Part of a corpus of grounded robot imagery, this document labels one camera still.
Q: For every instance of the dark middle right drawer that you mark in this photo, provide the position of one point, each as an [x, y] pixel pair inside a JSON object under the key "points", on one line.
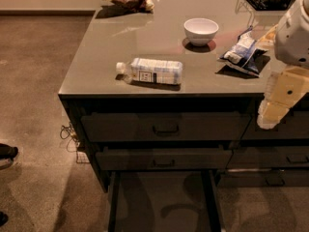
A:
{"points": [[270, 157]]}

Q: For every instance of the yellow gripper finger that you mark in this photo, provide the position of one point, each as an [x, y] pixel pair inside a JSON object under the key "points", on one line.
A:
{"points": [[270, 114], [288, 87]]}

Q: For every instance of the blue label plastic bottle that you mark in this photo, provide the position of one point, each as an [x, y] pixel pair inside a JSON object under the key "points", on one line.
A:
{"points": [[152, 71]]}

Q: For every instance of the dark drawer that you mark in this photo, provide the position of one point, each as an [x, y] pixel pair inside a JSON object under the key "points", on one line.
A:
{"points": [[271, 178], [270, 157], [294, 126], [138, 127], [166, 158]]}

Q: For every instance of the dark middle left drawer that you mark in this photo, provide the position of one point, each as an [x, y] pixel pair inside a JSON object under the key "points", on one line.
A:
{"points": [[166, 158]]}

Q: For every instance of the open bottom left drawer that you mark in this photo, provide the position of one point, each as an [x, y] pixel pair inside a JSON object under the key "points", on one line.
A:
{"points": [[163, 201]]}

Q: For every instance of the dark top right drawer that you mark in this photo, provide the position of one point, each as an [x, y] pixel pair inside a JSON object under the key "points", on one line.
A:
{"points": [[294, 126]]}

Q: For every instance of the dark top left drawer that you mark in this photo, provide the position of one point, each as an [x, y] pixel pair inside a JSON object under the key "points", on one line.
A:
{"points": [[138, 127]]}

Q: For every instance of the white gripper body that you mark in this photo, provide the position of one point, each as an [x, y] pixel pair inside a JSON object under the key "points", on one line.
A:
{"points": [[292, 42]]}

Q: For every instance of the white ceramic bowl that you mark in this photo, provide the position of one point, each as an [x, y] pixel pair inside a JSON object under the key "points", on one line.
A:
{"points": [[200, 31]]}

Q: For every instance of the black shoe lower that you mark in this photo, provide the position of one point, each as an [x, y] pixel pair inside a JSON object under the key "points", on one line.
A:
{"points": [[3, 218]]}

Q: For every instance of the dark bottom right drawer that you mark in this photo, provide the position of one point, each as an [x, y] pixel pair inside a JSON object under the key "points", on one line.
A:
{"points": [[271, 178]]}

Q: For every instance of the blue white chip bag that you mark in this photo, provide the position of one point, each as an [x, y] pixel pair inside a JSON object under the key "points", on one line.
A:
{"points": [[242, 55]]}

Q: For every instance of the dark cabinet frame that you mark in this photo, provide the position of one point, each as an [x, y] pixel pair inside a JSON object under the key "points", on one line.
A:
{"points": [[79, 106]]}

